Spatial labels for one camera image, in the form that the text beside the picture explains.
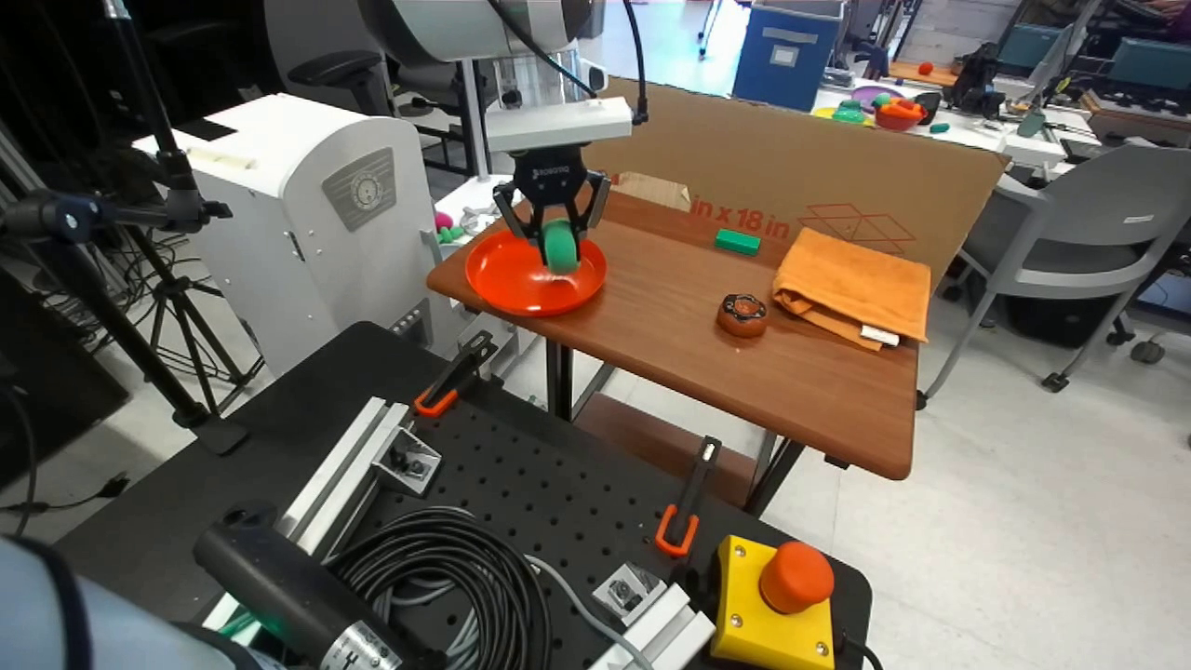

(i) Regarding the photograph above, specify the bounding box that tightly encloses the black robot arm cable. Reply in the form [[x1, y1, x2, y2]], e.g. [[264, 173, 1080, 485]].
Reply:
[[484, 0, 651, 129]]

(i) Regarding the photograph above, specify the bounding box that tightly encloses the short aluminium rail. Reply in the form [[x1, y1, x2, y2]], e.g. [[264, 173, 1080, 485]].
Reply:
[[586, 561, 721, 670]]

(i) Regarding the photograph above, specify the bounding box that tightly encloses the yellow emergency stop button box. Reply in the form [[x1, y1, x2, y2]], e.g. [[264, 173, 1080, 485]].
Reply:
[[707, 532, 842, 670]]

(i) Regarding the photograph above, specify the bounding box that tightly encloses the red orange toy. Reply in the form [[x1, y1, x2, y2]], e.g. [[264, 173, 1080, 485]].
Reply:
[[872, 92, 931, 133]]

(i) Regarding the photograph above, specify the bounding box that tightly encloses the blue bin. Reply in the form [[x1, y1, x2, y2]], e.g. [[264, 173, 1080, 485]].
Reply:
[[730, 0, 849, 115]]

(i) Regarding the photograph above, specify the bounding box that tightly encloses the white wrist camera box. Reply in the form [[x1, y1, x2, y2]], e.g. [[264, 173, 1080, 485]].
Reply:
[[484, 92, 637, 155]]

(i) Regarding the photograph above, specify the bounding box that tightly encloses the black cylinder with metal end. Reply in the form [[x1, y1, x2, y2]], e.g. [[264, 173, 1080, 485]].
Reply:
[[194, 517, 406, 670]]

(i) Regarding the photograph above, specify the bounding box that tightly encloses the orange folded cloth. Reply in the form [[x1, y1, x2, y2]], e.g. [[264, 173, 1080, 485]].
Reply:
[[771, 225, 934, 355]]

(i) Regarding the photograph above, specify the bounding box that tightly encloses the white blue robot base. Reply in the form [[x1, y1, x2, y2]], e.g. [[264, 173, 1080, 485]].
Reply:
[[0, 532, 264, 670]]

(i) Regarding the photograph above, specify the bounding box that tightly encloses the long aluminium rail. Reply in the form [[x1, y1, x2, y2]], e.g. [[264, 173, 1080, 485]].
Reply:
[[195, 393, 445, 635]]

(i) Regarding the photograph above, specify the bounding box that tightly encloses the grey plastic chair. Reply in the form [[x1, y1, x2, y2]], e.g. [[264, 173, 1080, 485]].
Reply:
[[914, 144, 1191, 408]]

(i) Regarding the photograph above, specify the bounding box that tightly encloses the black coiled cable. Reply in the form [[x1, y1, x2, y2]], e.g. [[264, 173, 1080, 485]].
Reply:
[[326, 508, 549, 670]]

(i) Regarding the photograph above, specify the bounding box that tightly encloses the black clamp orange handle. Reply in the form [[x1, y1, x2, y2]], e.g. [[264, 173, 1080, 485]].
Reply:
[[651, 436, 726, 561], [410, 326, 499, 419]]

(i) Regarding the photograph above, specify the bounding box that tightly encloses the black perforated breadboard table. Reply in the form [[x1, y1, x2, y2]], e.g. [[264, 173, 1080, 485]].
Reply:
[[32, 315, 874, 670]]

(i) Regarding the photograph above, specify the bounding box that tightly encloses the orange round plate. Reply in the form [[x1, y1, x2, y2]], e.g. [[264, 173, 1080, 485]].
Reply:
[[460, 225, 614, 319]]

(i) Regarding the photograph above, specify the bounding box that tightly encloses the green plush ball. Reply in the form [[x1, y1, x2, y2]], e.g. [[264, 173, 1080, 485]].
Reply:
[[539, 216, 585, 274]]

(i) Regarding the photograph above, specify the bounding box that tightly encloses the white desk with clutter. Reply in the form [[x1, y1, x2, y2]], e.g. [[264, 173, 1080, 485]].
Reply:
[[812, 70, 1128, 173]]

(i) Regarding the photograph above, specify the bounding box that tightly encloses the black camera boom bar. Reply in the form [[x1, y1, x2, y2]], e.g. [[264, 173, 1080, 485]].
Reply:
[[0, 185, 233, 247]]

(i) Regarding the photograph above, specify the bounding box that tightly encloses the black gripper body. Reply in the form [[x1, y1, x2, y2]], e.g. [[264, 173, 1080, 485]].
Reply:
[[508, 141, 605, 216]]

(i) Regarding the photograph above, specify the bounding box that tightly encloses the brown wooden table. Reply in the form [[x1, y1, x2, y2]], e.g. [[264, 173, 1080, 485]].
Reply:
[[425, 174, 922, 517]]

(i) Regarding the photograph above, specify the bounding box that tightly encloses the black tripod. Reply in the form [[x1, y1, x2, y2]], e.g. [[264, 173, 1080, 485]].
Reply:
[[0, 0, 272, 433]]

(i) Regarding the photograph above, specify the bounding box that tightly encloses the large cardboard sheet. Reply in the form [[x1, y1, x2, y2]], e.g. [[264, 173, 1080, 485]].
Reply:
[[569, 67, 1012, 295]]

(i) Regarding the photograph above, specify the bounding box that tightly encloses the small green block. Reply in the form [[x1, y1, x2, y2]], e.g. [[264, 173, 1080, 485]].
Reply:
[[709, 227, 761, 259]]

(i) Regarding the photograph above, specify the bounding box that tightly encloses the brown tape roll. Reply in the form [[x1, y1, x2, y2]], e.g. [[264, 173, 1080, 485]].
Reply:
[[715, 289, 775, 342]]

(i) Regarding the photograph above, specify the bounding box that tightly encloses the white cabinet machine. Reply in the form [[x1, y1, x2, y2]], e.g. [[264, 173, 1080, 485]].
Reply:
[[131, 88, 439, 383]]

